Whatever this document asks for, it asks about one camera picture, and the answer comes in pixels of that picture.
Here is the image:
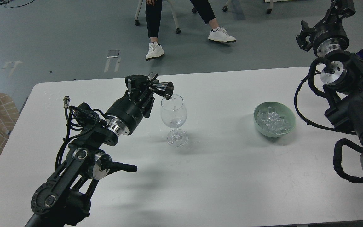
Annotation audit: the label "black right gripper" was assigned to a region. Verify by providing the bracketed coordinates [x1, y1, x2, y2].
[296, 0, 356, 57]

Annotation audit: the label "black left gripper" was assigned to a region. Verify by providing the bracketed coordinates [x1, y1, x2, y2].
[105, 72, 158, 136]

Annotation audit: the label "steel cocktail jigger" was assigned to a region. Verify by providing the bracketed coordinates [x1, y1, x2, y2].
[148, 81, 174, 100]

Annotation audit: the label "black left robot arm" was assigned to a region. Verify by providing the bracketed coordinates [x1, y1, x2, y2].
[26, 73, 174, 227]

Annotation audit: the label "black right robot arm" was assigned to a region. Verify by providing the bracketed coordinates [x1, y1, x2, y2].
[294, 0, 363, 184]

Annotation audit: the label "clear wine glass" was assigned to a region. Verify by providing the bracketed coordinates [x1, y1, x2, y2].
[160, 94, 188, 148]

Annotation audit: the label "pile of ice cubes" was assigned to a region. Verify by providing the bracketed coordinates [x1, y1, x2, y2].
[256, 107, 293, 135]

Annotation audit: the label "grey floor tape patch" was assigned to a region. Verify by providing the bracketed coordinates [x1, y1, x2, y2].
[106, 50, 120, 59]

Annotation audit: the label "white rolling chair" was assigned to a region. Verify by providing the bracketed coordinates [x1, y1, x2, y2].
[134, 0, 181, 34]

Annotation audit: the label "seated person legs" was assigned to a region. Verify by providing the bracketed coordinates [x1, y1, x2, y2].
[145, 0, 236, 61]

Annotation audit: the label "green bowl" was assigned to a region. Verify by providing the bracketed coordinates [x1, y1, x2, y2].
[253, 102, 296, 138]

